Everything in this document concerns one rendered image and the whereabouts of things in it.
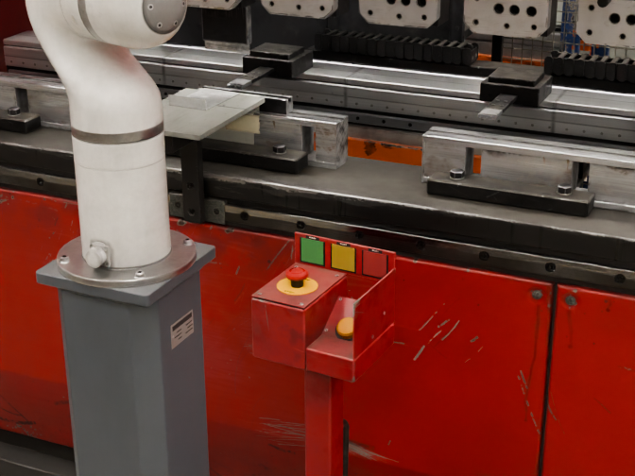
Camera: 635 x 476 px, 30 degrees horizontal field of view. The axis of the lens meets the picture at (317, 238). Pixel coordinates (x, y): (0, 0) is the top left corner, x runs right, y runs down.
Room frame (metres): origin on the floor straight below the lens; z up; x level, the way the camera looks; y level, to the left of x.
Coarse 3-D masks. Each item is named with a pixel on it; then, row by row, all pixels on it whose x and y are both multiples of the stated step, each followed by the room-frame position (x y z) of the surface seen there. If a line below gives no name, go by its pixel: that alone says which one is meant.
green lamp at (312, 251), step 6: (306, 240) 1.95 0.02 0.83; (312, 240) 1.94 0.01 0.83; (306, 246) 1.95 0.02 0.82; (312, 246) 1.94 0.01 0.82; (318, 246) 1.94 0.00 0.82; (306, 252) 1.95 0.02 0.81; (312, 252) 1.94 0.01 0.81; (318, 252) 1.94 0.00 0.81; (306, 258) 1.95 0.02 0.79; (312, 258) 1.94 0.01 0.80; (318, 258) 1.94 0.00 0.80
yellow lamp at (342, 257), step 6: (336, 246) 1.92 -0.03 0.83; (342, 246) 1.91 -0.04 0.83; (336, 252) 1.92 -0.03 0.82; (342, 252) 1.91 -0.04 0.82; (348, 252) 1.91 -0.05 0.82; (336, 258) 1.92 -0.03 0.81; (342, 258) 1.91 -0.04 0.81; (348, 258) 1.91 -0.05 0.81; (336, 264) 1.92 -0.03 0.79; (342, 264) 1.91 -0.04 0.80; (348, 264) 1.91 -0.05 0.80; (348, 270) 1.91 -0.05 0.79
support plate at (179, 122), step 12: (240, 96) 2.28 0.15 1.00; (252, 96) 2.28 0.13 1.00; (168, 108) 2.20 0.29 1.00; (180, 108) 2.20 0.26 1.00; (216, 108) 2.20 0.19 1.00; (228, 108) 2.20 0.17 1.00; (240, 108) 2.20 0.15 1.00; (252, 108) 2.22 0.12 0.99; (168, 120) 2.12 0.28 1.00; (180, 120) 2.12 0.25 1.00; (192, 120) 2.12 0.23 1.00; (204, 120) 2.12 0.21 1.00; (216, 120) 2.12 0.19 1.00; (228, 120) 2.13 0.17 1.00; (168, 132) 2.06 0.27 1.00; (180, 132) 2.05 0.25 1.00; (192, 132) 2.05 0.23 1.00; (204, 132) 2.05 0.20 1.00
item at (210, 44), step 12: (204, 12) 2.33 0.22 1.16; (216, 12) 2.32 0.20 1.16; (228, 12) 2.31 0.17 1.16; (240, 12) 2.30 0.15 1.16; (204, 24) 2.33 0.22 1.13; (216, 24) 2.32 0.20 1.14; (228, 24) 2.31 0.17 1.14; (240, 24) 2.30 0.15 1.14; (204, 36) 2.33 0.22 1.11; (216, 36) 2.32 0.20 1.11; (228, 36) 2.31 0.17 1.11; (240, 36) 2.30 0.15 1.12; (216, 48) 2.33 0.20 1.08; (228, 48) 2.32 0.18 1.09; (240, 48) 2.31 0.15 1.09
